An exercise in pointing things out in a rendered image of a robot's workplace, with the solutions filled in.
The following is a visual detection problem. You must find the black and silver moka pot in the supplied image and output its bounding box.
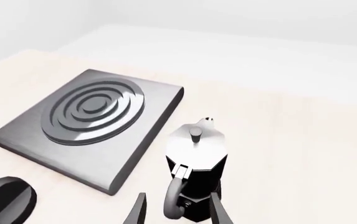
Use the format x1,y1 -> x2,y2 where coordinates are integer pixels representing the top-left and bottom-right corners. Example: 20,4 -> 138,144
163,117 -> 229,224

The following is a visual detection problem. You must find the flat black stove plate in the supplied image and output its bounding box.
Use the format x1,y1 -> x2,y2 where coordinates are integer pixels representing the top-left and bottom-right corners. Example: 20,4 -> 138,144
0,68 -> 185,197

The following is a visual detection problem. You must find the round black stove knob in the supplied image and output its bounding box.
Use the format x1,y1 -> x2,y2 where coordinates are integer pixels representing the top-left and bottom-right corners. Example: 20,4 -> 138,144
0,176 -> 37,224

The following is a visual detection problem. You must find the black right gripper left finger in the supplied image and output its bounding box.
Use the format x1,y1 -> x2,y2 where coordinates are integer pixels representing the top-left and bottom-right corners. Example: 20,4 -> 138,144
122,192 -> 148,224

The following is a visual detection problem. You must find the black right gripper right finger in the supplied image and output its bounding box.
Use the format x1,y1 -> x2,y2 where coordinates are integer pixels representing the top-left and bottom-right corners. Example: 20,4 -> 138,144
209,192 -> 234,224

